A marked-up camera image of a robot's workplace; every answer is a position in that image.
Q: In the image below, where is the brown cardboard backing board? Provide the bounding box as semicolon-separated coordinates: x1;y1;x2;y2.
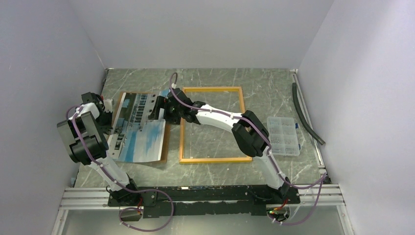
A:
112;91;171;164

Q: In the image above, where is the building and sky photo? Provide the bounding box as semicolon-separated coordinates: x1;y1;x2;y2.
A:
106;90;171;164

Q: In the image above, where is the aluminium extrusion rail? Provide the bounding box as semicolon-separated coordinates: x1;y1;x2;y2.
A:
60;184;346;210

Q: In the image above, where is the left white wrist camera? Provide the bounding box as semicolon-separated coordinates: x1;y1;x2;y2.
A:
102;99;114;113

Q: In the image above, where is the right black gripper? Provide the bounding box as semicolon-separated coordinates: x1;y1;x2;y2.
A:
149;96;184;125

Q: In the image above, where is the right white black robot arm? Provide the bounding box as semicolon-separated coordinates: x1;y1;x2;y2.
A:
148;89;290;203

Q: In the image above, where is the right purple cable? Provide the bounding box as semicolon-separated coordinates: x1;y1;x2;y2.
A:
169;71;327;227

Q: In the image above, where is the black corrugated hose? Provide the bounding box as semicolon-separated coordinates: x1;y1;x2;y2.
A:
292;82;326;145

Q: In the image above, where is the yellow wooden picture frame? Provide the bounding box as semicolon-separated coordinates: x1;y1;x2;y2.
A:
179;87;252;164

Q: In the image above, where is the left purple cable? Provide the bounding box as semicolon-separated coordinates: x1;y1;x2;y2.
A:
66;104;176;234

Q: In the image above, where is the clear plastic compartment box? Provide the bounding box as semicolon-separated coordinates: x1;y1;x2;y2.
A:
267;117;300;156

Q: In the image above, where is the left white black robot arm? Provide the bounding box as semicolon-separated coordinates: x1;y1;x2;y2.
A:
57;92;140;206

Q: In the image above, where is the purple cable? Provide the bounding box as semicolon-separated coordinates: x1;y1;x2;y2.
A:
66;104;176;234
169;71;327;227

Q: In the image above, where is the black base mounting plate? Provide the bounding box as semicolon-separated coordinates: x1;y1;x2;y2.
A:
108;185;300;218

